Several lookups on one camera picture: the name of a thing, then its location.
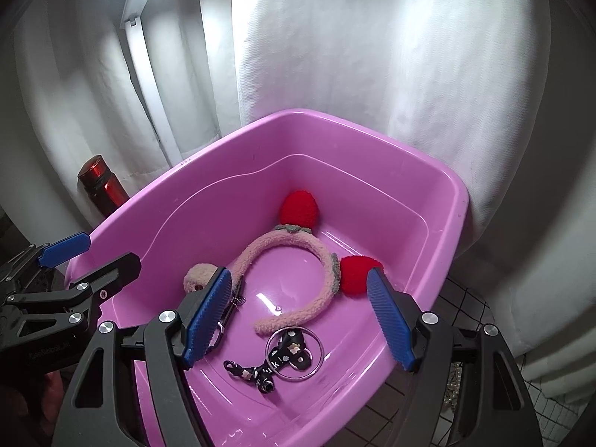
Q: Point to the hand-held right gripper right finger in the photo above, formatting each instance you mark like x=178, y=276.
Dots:
x=391, y=321

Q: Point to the pearl butterfly hair clip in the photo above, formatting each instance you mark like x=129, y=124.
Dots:
x=454, y=382

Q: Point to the black checked white tablecloth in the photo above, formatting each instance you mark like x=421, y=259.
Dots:
x=396, y=409

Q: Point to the red bottle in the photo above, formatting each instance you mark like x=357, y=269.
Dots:
x=100, y=186

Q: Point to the white curtain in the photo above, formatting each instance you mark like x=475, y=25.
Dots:
x=372, y=46

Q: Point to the pink fuzzy strawberry headband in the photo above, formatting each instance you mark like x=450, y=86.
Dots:
x=284, y=247

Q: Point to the white lamp stand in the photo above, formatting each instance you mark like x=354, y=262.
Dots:
x=144, y=56

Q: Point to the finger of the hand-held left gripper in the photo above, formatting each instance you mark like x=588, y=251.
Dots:
x=111, y=274
x=65, y=247

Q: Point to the silver bangle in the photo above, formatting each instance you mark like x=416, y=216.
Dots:
x=317, y=354

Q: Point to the pink plastic tub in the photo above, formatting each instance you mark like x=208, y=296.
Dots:
x=372, y=186

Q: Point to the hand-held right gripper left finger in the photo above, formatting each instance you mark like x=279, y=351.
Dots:
x=207, y=316

